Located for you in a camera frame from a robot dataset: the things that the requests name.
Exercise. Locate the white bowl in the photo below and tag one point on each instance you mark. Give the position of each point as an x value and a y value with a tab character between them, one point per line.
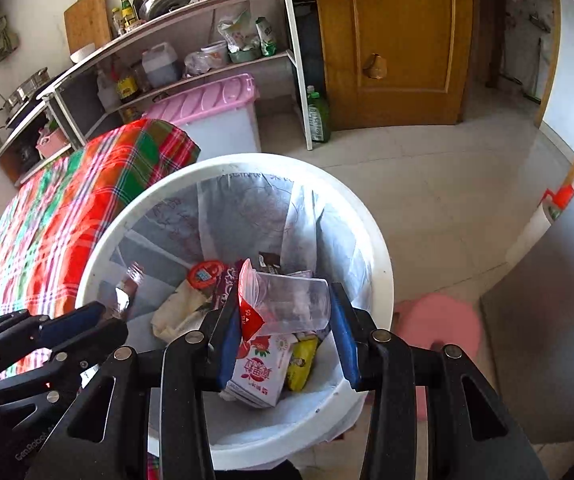
83	53

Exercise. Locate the pink lidded storage box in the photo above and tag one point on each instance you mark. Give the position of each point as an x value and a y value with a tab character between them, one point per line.
207	95

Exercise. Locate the low metal shelf rack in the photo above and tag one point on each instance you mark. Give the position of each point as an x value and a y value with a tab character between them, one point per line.
17	132

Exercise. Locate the steel steamer pot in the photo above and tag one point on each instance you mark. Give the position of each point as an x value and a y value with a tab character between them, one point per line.
24	90

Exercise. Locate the plastic jug dark liquid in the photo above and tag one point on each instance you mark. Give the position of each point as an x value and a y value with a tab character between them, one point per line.
161	67

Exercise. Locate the green plastic bottle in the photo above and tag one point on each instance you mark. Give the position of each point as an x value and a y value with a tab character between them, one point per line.
319	117

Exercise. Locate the steel wok lid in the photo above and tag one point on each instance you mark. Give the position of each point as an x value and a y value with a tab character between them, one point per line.
164	0

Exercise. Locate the black induction cooker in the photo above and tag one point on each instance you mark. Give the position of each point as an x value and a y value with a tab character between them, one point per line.
24	115

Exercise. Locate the pink stool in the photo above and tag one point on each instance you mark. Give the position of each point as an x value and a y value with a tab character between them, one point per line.
442	325

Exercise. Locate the hanging green cloth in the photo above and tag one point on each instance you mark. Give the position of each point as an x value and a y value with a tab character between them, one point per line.
4	40

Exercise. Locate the green white pouch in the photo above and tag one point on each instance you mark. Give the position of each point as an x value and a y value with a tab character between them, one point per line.
266	37

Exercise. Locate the white lined trash bin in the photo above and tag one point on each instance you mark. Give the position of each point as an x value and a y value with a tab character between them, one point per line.
242	160

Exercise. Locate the dark green glass bottle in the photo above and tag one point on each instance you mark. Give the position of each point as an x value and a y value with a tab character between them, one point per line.
137	7

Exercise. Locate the orange lid cup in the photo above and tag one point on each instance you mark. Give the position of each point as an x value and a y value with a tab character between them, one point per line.
206	274

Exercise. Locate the grey refrigerator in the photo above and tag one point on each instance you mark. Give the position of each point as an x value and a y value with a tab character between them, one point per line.
557	310

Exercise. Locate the dark brown packet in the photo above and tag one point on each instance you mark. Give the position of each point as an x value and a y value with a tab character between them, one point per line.
269	262

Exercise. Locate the white lidded jar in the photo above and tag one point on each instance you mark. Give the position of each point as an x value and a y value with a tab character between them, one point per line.
214	55

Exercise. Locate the red green plaid tablecloth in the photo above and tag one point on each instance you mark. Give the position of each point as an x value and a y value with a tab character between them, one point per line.
67	210

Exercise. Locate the clear plastic cup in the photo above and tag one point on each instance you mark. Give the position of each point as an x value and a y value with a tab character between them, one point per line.
292	305

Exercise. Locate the plastic bag of packets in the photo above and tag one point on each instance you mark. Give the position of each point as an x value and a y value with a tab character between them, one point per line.
239	30

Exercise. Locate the yellow label glass bottle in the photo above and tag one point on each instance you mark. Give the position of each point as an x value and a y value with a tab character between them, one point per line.
127	15

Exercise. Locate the red white juice carton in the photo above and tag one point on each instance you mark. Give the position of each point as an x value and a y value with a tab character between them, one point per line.
259	375

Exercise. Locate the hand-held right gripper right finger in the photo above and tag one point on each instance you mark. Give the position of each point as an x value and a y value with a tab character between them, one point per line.
344	340

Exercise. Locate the white roll orange cap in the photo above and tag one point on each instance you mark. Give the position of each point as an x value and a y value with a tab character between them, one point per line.
532	230

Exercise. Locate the pink basket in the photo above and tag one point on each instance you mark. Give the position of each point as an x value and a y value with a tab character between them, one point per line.
52	144

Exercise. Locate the yellow packet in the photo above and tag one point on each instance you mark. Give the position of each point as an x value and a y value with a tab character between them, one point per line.
302	362

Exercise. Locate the wooden cutting board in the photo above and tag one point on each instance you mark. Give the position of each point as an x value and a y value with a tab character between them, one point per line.
87	20

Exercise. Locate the wooden door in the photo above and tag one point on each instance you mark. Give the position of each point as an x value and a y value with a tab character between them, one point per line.
392	35

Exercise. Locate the translucent plastic bottle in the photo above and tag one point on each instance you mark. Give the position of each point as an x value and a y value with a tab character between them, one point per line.
107	92

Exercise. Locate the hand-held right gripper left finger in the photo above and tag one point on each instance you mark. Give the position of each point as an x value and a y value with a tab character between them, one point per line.
229	340

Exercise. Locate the soy sauce bottle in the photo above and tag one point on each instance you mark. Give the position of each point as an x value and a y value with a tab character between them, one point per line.
127	87

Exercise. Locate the beige paper bag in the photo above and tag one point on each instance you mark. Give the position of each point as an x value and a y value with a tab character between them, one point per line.
182	310

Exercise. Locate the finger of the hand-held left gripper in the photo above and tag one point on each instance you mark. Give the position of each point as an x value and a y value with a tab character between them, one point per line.
74	317
102	337

